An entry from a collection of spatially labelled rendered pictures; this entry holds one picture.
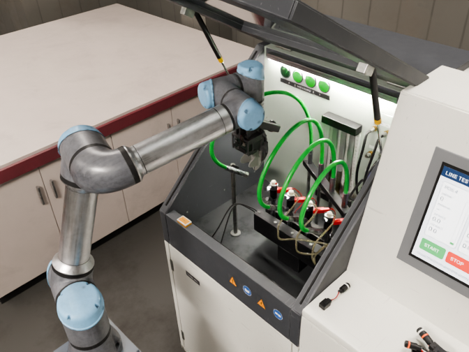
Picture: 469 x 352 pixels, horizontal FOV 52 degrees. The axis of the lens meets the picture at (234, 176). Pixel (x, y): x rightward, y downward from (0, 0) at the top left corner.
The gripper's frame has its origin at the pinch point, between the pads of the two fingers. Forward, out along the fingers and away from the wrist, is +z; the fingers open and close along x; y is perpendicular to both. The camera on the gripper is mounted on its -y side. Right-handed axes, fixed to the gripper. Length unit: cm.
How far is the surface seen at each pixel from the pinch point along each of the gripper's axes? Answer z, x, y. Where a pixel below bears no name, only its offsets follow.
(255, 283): 29.8, 15.7, 17.2
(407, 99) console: -29, 37, -18
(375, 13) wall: 9, -71, -180
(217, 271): 38.2, -3.0, 17.2
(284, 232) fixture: 25.8, 9.4, -3.8
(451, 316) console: 20, 67, -6
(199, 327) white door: 84, -18, 17
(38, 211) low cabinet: 74, -128, 35
